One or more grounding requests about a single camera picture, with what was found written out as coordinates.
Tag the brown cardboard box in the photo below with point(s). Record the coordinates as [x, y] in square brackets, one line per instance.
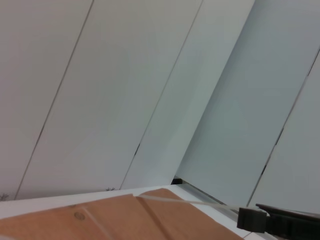
[125, 220]

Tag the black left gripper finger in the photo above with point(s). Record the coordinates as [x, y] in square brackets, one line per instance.
[290, 212]
[251, 219]

